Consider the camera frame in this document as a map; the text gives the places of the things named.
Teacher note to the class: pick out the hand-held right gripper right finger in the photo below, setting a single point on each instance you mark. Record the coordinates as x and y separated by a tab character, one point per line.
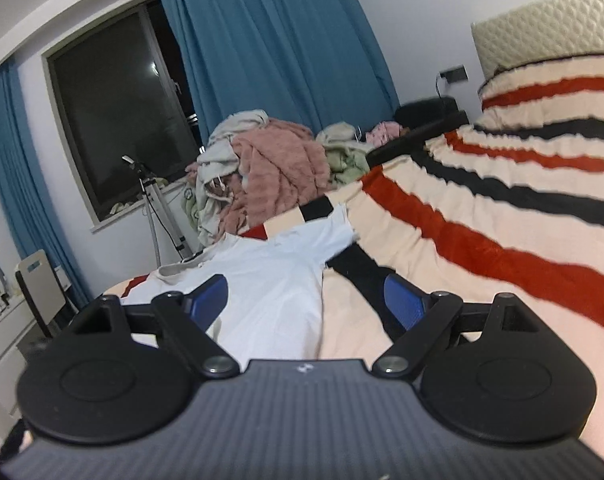
402	300

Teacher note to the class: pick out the black bedside table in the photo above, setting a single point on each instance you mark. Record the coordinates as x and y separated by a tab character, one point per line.
421	120

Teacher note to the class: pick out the beige chair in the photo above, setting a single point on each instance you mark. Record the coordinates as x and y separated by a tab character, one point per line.
39	290

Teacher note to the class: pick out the small pink cloth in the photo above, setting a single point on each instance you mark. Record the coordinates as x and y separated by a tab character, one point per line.
384	132

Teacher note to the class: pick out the cream cloth pile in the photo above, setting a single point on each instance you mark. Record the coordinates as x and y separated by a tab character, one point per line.
222	155

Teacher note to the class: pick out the green cloth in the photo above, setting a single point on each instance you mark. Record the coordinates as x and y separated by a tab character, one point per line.
344	155

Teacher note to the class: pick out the blue curtain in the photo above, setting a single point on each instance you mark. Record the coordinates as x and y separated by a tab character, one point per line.
27	180
277	45

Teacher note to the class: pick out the dark window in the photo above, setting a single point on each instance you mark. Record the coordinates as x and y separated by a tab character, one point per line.
117	110

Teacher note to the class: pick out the white tripod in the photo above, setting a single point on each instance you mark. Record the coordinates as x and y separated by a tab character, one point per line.
154	200

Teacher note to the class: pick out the white t-shirt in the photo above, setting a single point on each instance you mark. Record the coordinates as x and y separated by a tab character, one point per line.
274	280

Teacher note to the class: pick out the striped blanket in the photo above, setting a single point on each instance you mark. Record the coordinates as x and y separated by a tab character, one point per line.
481	220

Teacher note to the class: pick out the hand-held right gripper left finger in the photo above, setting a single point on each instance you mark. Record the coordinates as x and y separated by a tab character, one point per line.
209	296

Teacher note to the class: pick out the wall socket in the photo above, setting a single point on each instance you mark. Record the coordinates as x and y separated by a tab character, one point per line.
454	74

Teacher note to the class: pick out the pink fluffy garment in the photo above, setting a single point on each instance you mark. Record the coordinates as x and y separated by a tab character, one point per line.
277	175

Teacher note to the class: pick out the cream quilted headboard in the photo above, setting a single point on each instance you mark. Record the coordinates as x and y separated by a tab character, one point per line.
546	25

